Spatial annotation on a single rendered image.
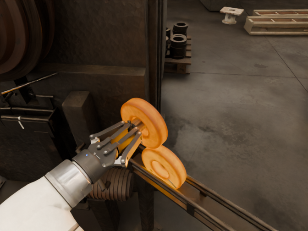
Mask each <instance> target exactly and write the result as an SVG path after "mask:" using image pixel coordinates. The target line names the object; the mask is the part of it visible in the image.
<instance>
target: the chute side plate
mask: <svg viewBox="0 0 308 231"><path fill-rule="evenodd" d="M19 122H20V123H21V124H22V126H23V127H24V129H23V128H22V127H21V125H20V123H19ZM34 131H36V132H48V133H49V134H50V136H51V138H55V135H54V133H53V131H52V129H51V127H50V125H49V123H48V122H41V121H24V120H10V119H0V134H14V135H26V136H37V135H36V134H35V132H34Z"/></svg>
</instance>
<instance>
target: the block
mask: <svg viewBox="0 0 308 231"><path fill-rule="evenodd" d="M62 109H63V112H64V114H65V117H66V119H67V122H68V124H69V127H70V129H71V132H72V134H73V136H74V139H75V141H76V144H77V146H78V145H79V144H80V143H81V142H84V143H85V144H86V146H84V147H83V148H86V149H87V148H88V147H89V145H90V144H91V140H90V138H89V136H90V135H92V134H96V133H99V132H101V131H100V127H99V123H98V119H97V116H96V112H95V108H94V104H93V100H92V96H91V93H90V92H89V91H77V90H73V91H71V92H70V93H69V95H68V96H67V98H66V99H65V101H64V102H63V104H62Z"/></svg>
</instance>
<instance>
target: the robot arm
mask: <svg viewBox="0 0 308 231"><path fill-rule="evenodd" d="M145 128H146V126H145V124H144V123H143V122H142V121H141V120H140V119H138V118H135V119H133V120H132V121H130V120H128V121H127V123H126V122H125V121H120V122H118V123H116V124H114V125H112V126H111V127H109V128H107V129H105V130H103V131H101V132H99V133H96V134H92V135H90V136H89V138H90V140H91V144H90V145H89V147H88V149H84V150H83V151H81V152H80V153H79V154H77V155H76V156H75V157H73V158H72V162H71V161H70V160H68V159H66V160H64V161H63V162H62V163H60V164H59V165H58V166H56V167H55V168H54V169H53V170H51V171H50V172H48V173H47V174H46V175H45V176H43V177H42V178H40V179H38V180H37V181H35V182H32V183H30V184H28V185H26V186H25V187H23V188H21V189H20V190H19V191H17V192H16V193H14V194H13V195H12V196H10V197H9V198H8V199H7V200H6V201H4V202H3V203H2V204H1V205H0V231H84V230H83V229H82V228H81V227H80V226H79V224H78V223H77V222H76V221H75V219H74V218H73V216H72V214H71V213H70V210H71V209H72V208H73V207H75V206H76V205H77V204H78V203H79V202H80V201H81V200H82V199H83V198H84V197H85V196H86V195H88V194H89V193H90V192H91V191H92V189H93V188H92V185H91V184H94V183H96V182H97V181H98V180H99V179H100V178H101V177H102V176H103V175H104V174H105V173H106V172H107V170H109V169H111V168H114V167H115V166H122V168H123V169H125V168H127V164H128V161H129V159H130V157H131V156H132V154H133V153H134V152H135V150H136V149H137V147H138V146H139V144H140V143H141V141H142V139H143V136H142V132H141V131H143V130H144V129H145ZM127 145H128V146H127ZM126 146H127V148H126V149H125V151H124V152H123V154H122V156H120V157H119V158H118V159H117V157H118V155H119V154H120V153H121V151H122V150H123V149H124V148H125V147H126Z"/></svg>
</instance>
